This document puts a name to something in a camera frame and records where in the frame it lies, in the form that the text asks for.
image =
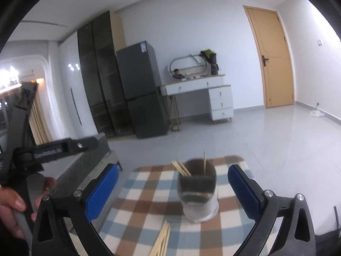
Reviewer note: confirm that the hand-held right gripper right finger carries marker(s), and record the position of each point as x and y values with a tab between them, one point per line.
245	192

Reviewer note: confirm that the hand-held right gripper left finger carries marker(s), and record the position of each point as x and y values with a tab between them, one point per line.
102	192

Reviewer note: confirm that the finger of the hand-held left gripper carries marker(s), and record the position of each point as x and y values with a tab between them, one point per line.
80	145

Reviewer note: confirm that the white utensil holder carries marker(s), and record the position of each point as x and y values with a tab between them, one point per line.
199	208

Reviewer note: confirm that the bunch of chopsticks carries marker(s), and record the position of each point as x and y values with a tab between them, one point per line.
183	170

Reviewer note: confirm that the pile of wooden chopsticks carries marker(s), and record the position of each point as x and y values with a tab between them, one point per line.
161	242

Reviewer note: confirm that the person's left hand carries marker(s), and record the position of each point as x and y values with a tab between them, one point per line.
10	205

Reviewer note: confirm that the grey bed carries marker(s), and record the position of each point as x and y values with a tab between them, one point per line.
88	165

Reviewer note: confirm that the beige curtain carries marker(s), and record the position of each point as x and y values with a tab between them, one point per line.
40	128

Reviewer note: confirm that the checked tablecloth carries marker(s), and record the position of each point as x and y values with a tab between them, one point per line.
149	192

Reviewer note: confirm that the white wardrobe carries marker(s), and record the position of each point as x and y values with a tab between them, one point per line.
72	98

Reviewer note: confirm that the dark glass cabinet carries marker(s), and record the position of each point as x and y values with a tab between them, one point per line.
101	80

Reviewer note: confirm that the dark grey fridge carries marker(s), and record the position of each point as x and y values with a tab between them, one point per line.
141	85

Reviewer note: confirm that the white cloth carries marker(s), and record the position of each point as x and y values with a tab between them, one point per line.
316	113

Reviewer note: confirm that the white dressing table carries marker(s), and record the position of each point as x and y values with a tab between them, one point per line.
191	86

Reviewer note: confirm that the ceiling air vent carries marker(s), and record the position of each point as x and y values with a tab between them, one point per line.
45	23

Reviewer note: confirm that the oval mirror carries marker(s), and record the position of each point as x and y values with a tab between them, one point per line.
189	65

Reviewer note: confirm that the beige wooden door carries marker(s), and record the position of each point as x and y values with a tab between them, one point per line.
274	58

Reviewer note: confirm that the gold frame stool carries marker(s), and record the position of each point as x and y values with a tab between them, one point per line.
175	128

